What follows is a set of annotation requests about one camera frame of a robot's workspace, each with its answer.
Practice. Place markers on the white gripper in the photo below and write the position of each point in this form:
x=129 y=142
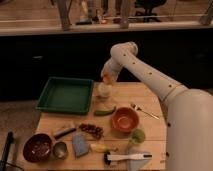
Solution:
x=111 y=68

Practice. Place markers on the small metal cup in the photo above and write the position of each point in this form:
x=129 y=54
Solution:
x=60 y=150

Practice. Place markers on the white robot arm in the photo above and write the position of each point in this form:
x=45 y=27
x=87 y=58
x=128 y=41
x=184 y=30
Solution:
x=189 y=140

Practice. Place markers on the silver fork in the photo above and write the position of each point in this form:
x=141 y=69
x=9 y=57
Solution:
x=137 y=108

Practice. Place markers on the blue sponge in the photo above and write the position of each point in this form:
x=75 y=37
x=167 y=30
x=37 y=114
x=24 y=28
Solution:
x=80 y=145

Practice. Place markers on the yellow banana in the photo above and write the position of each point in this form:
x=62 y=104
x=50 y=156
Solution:
x=101 y=148

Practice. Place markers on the black pole stand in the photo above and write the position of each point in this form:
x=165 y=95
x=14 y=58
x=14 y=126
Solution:
x=6 y=149

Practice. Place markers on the orange ceramic bowl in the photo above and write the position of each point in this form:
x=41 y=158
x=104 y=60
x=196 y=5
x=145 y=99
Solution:
x=124 y=119

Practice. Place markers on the dark brown bowl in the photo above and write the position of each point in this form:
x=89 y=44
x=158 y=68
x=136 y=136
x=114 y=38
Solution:
x=37 y=148

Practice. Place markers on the small orange apple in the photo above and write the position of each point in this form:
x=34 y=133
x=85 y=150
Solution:
x=108 y=80

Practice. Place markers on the green cucumber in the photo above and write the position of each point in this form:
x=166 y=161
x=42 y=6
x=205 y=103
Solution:
x=104 y=112

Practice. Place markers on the white black dish brush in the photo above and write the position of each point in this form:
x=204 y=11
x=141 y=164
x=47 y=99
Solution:
x=108 y=158

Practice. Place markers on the bunch of dark grapes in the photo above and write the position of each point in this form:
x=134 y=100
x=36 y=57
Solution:
x=95 y=131

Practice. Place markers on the green plastic tray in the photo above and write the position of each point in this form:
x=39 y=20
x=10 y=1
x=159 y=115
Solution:
x=66 y=95

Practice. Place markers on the black office chair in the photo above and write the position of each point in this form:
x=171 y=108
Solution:
x=148 y=6

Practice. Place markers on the light blue cloth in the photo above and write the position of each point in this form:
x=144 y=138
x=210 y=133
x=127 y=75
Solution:
x=136 y=165

